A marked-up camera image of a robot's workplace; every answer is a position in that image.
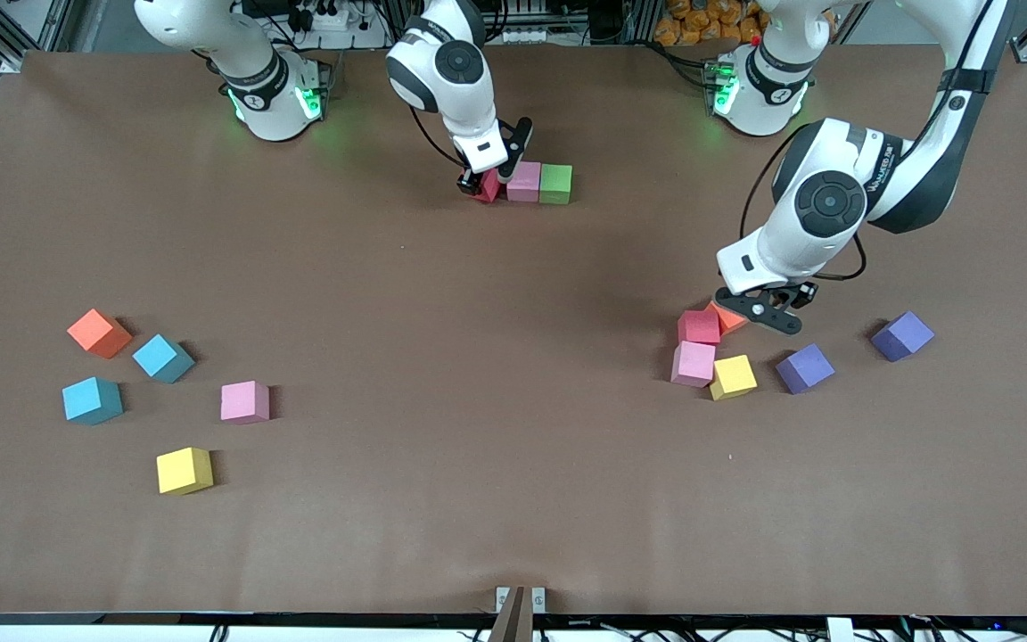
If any orange foam cube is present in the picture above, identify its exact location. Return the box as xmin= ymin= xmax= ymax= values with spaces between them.
xmin=67 ymin=309 xmax=134 ymax=360
xmin=703 ymin=300 xmax=750 ymax=336

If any white power strip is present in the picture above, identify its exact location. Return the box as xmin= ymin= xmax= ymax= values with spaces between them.
xmin=286 ymin=3 xmax=356 ymax=33

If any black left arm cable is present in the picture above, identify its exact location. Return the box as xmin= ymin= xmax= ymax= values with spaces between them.
xmin=739 ymin=0 xmax=996 ymax=283

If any purple foam cube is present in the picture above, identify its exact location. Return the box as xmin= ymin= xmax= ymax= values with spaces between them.
xmin=776 ymin=343 xmax=836 ymax=395
xmin=870 ymin=311 xmax=935 ymax=363

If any metal table edge bracket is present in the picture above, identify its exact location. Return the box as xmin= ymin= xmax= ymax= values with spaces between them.
xmin=496 ymin=586 xmax=547 ymax=642

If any yellow foam cube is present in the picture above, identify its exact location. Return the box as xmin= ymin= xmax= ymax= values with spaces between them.
xmin=710 ymin=354 xmax=759 ymax=401
xmin=156 ymin=447 xmax=214 ymax=496

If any orange fruit bag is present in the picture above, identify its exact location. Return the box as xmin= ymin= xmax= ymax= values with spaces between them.
xmin=653 ymin=0 xmax=768 ymax=47

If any green foam cube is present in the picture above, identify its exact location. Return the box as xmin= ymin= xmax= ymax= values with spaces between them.
xmin=539 ymin=164 xmax=573 ymax=206

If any black base cable bundle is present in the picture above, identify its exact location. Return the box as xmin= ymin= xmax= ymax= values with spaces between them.
xmin=652 ymin=40 xmax=719 ymax=90

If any blue foam cube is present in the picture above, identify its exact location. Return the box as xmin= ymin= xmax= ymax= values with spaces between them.
xmin=132 ymin=334 xmax=196 ymax=384
xmin=62 ymin=376 xmax=124 ymax=426

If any pink foam cube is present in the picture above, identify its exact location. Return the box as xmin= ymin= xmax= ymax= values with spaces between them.
xmin=220 ymin=381 xmax=271 ymax=424
xmin=670 ymin=341 xmax=717 ymax=389
xmin=506 ymin=161 xmax=543 ymax=203

